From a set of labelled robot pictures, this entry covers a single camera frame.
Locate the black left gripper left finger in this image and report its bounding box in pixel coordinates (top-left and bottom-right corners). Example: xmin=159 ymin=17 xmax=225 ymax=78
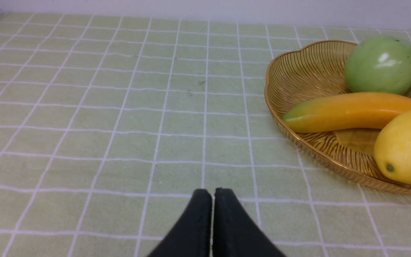
xmin=148 ymin=189 xmax=212 ymax=257

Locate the yellow banana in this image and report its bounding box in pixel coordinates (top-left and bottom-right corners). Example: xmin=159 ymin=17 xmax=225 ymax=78
xmin=282 ymin=92 xmax=411 ymax=133

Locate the green checkered tablecloth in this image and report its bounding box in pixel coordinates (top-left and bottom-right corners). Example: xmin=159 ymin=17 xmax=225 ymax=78
xmin=0 ymin=12 xmax=411 ymax=257

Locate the green apple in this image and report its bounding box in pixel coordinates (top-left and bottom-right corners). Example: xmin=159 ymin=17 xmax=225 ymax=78
xmin=344 ymin=34 xmax=411 ymax=95

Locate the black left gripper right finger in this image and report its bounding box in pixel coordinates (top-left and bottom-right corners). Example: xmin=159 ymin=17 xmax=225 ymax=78
xmin=213 ymin=187 xmax=285 ymax=257

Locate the yellow lemon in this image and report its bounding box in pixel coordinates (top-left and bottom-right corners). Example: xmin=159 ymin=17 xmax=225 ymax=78
xmin=374 ymin=111 xmax=411 ymax=185

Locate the amber plastic fruit basket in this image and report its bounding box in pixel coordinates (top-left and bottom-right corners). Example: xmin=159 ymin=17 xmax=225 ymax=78
xmin=264 ymin=40 xmax=411 ymax=196

